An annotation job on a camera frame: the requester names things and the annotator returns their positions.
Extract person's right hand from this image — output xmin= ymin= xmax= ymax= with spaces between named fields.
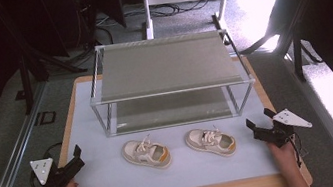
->
xmin=267 ymin=138 xmax=300 ymax=176

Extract white table mat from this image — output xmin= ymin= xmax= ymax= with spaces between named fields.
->
xmin=57 ymin=52 xmax=282 ymax=187

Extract black floor cables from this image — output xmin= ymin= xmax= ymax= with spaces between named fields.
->
xmin=149 ymin=0 xmax=212 ymax=20

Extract beige child's sneaker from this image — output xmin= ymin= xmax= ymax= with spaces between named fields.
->
xmin=182 ymin=122 xmax=239 ymax=164
xmin=119 ymin=132 xmax=174 ymax=176

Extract metal frame shoe rack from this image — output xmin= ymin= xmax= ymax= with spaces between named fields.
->
xmin=80 ymin=21 xmax=262 ymax=141

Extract black metal stand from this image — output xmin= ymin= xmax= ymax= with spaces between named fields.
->
xmin=230 ymin=0 xmax=328 ymax=93
xmin=0 ymin=0 xmax=93 ymax=119

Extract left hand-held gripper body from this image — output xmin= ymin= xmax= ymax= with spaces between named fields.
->
xmin=26 ymin=153 xmax=79 ymax=187

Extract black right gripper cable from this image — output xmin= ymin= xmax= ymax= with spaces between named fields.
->
xmin=287 ymin=132 xmax=308 ymax=170

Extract black computer tower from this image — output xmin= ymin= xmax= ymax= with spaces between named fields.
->
xmin=71 ymin=0 xmax=104 ymax=50

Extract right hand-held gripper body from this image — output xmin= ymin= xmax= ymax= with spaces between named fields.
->
xmin=257 ymin=104 xmax=316 ymax=151

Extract black floor bracket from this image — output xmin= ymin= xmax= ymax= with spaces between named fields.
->
xmin=32 ymin=109 xmax=59 ymax=127

